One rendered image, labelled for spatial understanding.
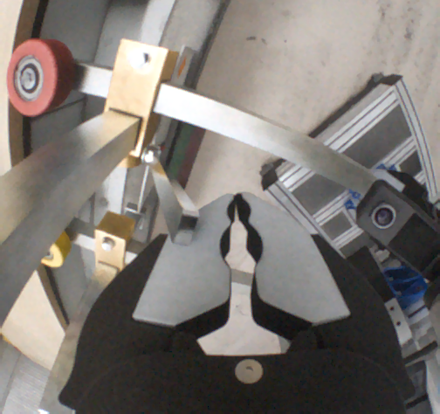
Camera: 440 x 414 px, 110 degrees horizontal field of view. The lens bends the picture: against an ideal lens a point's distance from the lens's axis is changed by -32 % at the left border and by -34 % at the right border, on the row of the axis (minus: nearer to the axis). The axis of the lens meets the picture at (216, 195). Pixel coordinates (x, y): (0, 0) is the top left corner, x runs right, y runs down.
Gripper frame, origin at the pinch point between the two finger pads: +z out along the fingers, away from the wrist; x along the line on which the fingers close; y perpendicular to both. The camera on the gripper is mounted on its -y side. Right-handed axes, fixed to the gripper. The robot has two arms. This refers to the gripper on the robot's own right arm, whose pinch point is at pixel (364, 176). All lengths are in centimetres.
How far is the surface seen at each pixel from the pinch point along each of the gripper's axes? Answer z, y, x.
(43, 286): -8, -46, -40
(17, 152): -6.5, -45.8, -10.3
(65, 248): -6.9, -37.9, -24.2
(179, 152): 12.0, -26.0, -12.0
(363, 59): 83, 36, 40
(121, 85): -4.8, -32.4, 0.5
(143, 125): -4.8, -29.1, -2.9
